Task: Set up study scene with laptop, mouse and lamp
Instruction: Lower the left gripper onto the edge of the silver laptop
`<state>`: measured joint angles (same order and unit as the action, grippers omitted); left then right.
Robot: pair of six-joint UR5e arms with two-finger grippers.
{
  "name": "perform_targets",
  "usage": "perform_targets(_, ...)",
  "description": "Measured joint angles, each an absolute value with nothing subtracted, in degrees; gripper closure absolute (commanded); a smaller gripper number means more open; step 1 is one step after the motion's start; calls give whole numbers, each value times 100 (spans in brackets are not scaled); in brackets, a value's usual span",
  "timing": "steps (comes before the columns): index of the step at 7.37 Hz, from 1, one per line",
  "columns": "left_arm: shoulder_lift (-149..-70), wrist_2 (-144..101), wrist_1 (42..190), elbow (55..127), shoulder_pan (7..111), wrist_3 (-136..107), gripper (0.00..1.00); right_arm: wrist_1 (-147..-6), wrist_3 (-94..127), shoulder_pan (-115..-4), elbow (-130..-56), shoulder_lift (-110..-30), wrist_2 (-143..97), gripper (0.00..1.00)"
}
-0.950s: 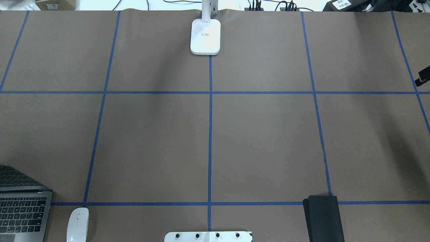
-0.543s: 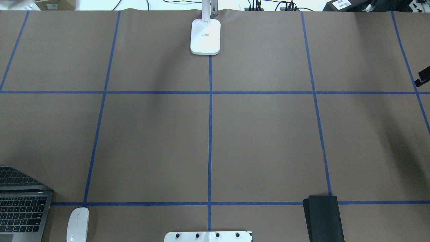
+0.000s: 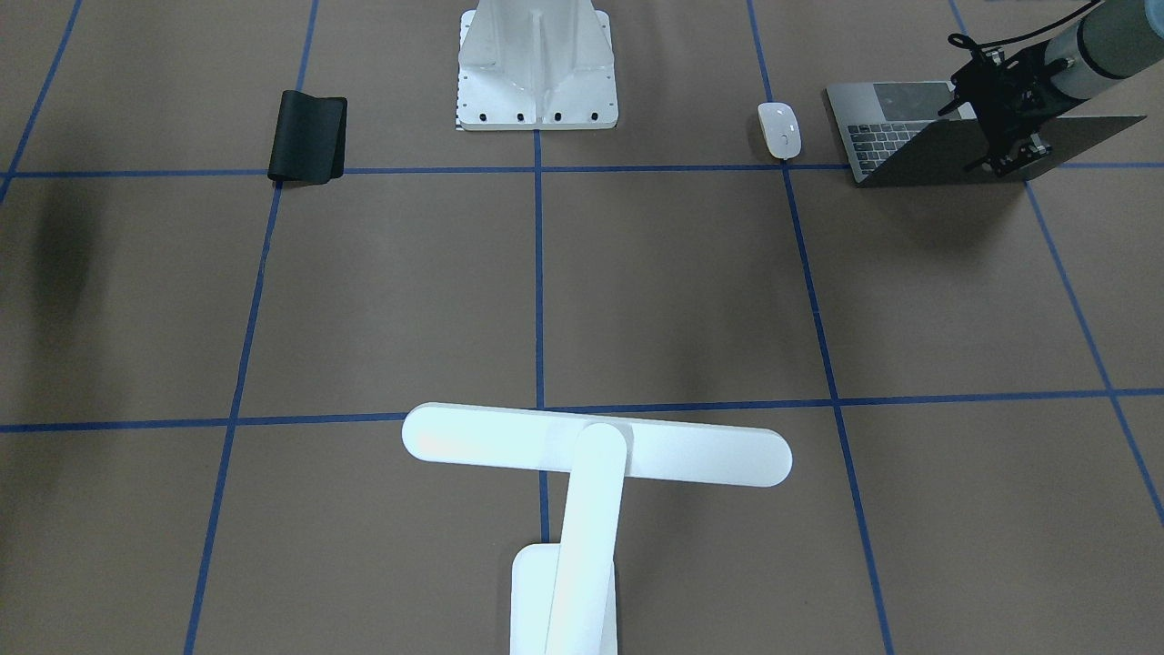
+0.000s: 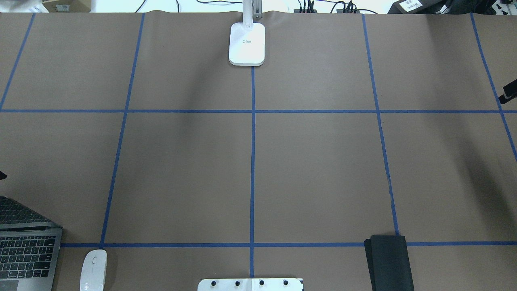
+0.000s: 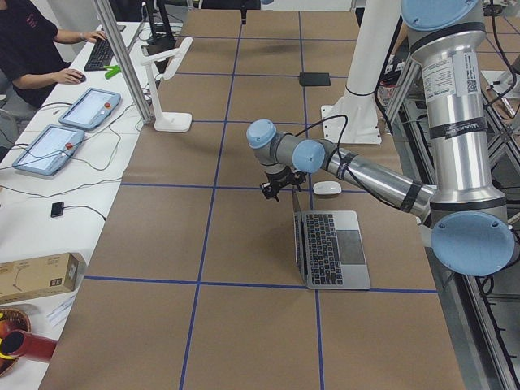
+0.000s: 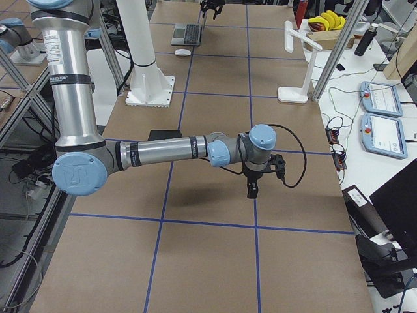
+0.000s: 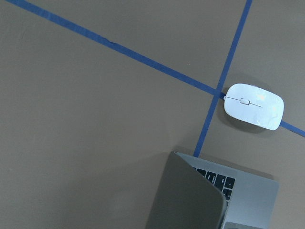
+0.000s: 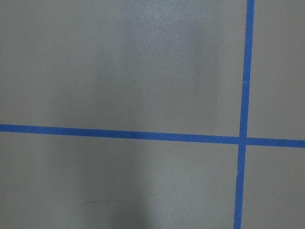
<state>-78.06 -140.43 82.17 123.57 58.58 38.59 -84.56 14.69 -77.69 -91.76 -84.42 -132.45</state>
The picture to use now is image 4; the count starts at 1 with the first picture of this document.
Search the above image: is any black mouse pad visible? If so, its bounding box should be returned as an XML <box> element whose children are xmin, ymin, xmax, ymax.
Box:
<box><xmin>364</xmin><ymin>235</ymin><xmax>415</xmax><ymax>291</ymax></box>

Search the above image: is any white wireless mouse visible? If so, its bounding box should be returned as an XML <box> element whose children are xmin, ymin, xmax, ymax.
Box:
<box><xmin>80</xmin><ymin>250</ymin><xmax>107</xmax><ymax>291</ymax></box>

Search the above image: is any grey laptop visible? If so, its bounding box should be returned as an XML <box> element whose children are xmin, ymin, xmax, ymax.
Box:
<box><xmin>0</xmin><ymin>196</ymin><xmax>63</xmax><ymax>291</ymax></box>

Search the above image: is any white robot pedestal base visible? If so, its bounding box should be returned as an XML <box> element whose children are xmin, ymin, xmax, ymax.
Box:
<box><xmin>197</xmin><ymin>278</ymin><xmax>304</xmax><ymax>291</ymax></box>

